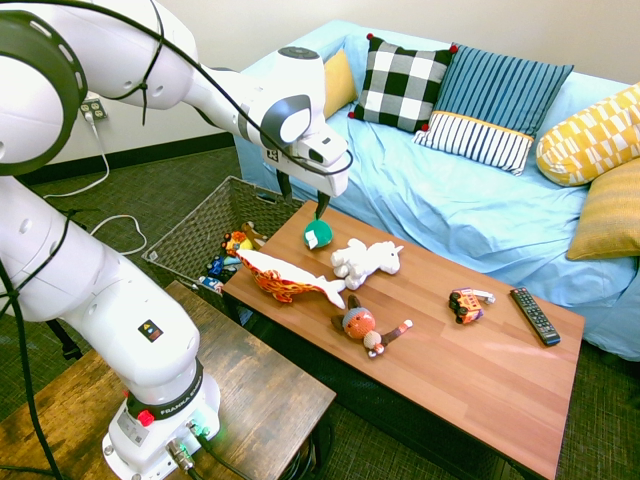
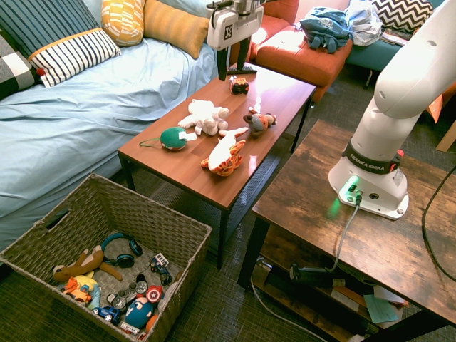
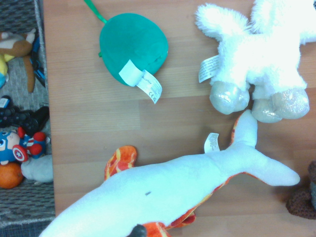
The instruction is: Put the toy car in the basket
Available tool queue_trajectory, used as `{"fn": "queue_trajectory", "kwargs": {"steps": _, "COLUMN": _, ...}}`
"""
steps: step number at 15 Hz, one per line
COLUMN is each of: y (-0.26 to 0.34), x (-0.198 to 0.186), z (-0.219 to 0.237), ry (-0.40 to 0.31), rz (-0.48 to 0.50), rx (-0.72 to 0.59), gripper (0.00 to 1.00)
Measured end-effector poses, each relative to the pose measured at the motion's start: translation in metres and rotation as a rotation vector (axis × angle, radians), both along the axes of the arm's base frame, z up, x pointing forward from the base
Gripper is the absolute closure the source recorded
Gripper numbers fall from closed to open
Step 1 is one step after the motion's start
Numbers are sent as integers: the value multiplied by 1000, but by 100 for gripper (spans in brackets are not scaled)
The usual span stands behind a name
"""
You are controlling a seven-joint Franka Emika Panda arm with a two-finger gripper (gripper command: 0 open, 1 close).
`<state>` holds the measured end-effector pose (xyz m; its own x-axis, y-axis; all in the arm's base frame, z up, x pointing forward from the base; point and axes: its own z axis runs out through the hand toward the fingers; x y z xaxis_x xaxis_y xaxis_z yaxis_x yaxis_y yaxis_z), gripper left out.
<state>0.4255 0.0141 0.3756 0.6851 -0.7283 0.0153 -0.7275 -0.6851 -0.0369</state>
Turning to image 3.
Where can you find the grey plush toy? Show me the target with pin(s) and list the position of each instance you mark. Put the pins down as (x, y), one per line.
(39, 169)

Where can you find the crochet doll with grey cap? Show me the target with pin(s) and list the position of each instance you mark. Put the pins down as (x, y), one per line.
(300, 205)

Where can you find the brown and yellow plush toy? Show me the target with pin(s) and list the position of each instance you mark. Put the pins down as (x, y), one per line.
(17, 45)

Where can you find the grey woven basket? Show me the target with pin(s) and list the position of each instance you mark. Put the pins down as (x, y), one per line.
(24, 200)

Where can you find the green round plush toy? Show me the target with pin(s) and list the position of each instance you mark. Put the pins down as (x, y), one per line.
(130, 42)

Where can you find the blue toy car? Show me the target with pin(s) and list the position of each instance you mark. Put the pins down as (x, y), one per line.
(37, 64)

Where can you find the black game controller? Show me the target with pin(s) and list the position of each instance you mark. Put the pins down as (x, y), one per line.
(22, 118)

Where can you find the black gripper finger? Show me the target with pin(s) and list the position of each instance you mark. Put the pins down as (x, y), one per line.
(138, 231)

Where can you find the white unicorn plush toy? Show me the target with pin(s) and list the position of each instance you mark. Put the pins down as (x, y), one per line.
(266, 49)

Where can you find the Captain America plush figure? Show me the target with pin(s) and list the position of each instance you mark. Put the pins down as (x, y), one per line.
(10, 146)

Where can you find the orange fruit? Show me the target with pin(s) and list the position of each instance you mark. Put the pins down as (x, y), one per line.
(10, 176)

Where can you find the orange and white whale plush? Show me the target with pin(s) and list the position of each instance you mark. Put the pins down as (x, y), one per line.
(160, 185)

